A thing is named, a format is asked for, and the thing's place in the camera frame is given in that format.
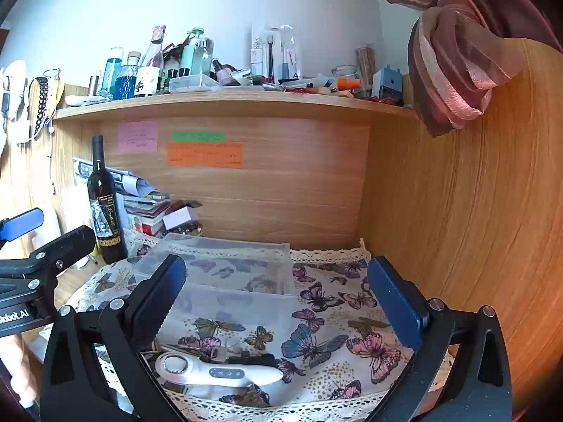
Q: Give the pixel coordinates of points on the wooden shelf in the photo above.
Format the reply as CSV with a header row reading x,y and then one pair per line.
x,y
228,101

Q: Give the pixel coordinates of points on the orange sticky note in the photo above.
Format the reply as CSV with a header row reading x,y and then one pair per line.
x,y
204,154

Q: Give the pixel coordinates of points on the dark wine bottle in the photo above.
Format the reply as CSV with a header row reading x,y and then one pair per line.
x,y
104,224

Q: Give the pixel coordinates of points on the blue patterned glass bottle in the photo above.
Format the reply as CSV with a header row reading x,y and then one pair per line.
x,y
126,81

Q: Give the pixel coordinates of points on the pink nail polish bottle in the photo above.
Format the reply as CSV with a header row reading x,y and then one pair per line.
x,y
218,70

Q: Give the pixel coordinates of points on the white hanging cloth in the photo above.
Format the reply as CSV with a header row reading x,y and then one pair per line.
x,y
13,96

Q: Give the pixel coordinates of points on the black and white lace trim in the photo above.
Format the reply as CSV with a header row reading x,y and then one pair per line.
x,y
40,101

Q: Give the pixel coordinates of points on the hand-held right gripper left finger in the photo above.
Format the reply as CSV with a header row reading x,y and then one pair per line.
x,y
163,290

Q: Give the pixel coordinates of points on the small white box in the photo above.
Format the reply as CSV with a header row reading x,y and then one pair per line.
x,y
180,217

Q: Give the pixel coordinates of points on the tall blue liquid bottle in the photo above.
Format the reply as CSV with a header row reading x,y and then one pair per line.
x,y
113,68

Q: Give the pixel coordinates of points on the stack of books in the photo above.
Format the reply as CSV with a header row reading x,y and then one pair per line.
x,y
147,215

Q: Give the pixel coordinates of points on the short empty glass jar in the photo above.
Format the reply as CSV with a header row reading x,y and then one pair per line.
x,y
345,74

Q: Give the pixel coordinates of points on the packaged toothbrush set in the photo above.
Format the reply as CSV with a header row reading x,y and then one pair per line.
x,y
275,52

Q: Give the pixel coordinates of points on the person's left hand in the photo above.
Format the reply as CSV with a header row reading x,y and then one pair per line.
x,y
20,369

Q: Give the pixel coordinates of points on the pink sticky note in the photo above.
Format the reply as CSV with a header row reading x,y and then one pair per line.
x,y
137,136

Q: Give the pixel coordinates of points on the blue grey pencil sharpener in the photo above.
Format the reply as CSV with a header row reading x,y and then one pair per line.
x,y
387,82

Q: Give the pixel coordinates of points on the clear bottle with white label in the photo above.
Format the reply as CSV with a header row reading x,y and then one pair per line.
x,y
148,72

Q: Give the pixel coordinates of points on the glass jar with sticks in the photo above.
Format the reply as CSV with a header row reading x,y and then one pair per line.
x,y
366,63

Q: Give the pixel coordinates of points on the white marker pen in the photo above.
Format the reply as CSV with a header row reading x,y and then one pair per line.
x,y
83,101

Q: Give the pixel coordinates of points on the white facial massager device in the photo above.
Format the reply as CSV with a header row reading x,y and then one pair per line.
x,y
215,371

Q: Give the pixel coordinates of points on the clear plastic storage box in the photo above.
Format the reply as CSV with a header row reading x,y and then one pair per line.
x,y
246,307
228,259

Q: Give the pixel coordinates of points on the black hair clip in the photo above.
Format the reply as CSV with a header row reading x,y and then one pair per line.
x,y
239,356

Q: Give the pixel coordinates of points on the maroon striped curtain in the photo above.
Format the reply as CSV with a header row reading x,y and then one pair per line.
x,y
448,66

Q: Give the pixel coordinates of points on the mint green pump bottle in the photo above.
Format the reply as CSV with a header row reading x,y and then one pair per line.
x,y
189,55

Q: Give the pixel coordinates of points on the green sticky note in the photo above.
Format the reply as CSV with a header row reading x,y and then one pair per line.
x,y
198,136

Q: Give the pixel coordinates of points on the clear plastic tray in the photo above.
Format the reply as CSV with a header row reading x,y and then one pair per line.
x,y
193,82

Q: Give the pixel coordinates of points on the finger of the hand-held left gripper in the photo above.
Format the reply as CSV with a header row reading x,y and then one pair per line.
x,y
72,241
20,224

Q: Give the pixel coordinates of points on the rolled printed paper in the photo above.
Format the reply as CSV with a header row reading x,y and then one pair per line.
x,y
131,182

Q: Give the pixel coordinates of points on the small copper cylinder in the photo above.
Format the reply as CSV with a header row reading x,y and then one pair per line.
x,y
93,83

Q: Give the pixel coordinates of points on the butterfly print lace tablecloth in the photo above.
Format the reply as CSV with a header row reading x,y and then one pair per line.
x,y
347,338

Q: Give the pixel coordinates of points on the clear square bottle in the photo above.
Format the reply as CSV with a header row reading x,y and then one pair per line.
x,y
206,59

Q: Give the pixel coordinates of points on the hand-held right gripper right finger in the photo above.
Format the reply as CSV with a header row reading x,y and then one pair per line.
x,y
393,305

